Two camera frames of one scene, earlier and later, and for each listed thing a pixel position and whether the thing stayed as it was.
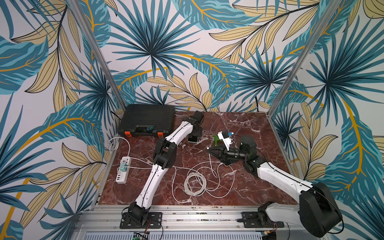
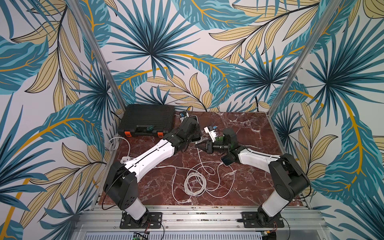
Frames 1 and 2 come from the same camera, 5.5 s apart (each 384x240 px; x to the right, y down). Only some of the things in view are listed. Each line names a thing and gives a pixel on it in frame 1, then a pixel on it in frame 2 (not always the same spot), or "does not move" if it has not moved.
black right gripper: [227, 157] to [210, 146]
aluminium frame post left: [98, 52] does not move
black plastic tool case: [148, 119] does not move
